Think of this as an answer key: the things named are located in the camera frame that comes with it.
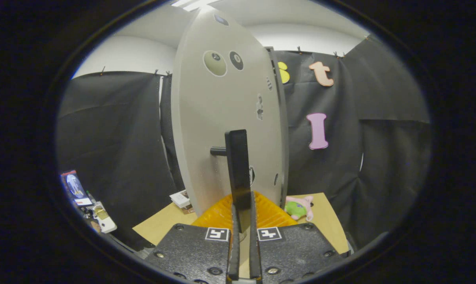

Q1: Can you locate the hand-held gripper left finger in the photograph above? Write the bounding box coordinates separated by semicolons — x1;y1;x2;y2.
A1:
145;192;241;284

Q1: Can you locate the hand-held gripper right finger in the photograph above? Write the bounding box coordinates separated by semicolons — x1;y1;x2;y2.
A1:
248;191;341;284

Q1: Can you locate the black cabinet door handle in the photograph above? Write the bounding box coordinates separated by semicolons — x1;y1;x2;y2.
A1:
210;129;252;233

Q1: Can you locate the dark grey shoe cabinet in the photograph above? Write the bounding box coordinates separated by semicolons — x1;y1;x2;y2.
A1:
265;47;289;207

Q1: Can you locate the grey shoe cabinet door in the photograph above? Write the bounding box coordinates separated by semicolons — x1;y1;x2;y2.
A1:
171;8;286;217

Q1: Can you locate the pink and green plush toy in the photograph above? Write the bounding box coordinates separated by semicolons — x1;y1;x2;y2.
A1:
284;196;314;222

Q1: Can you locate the small white printed box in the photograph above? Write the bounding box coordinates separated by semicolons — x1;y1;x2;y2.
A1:
170;190;195;214

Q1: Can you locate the white and gold object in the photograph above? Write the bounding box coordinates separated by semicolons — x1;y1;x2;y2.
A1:
91;201;118;234

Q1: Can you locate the black backdrop cloth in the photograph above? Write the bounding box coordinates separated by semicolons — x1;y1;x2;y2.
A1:
56;35;433;251

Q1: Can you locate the blue printed box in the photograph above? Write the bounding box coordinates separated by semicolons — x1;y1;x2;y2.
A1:
60;170;93;207

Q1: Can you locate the long ceiling light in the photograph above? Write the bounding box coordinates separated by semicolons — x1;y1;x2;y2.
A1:
171;0;222;11

